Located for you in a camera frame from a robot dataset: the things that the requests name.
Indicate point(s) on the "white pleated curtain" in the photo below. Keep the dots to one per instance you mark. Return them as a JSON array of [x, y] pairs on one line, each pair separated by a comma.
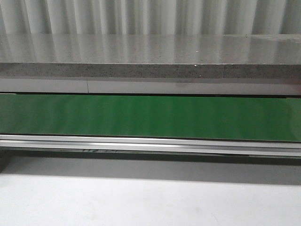
[[151, 16]]

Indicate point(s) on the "grey speckled stone counter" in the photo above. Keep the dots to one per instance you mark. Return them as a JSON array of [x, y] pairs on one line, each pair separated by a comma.
[[230, 65]]

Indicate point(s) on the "aluminium conveyor frame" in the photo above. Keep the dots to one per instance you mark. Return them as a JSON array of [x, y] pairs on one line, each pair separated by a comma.
[[142, 145]]

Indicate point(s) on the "green conveyor belt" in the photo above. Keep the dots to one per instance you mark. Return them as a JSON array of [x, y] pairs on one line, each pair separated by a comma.
[[233, 118]]

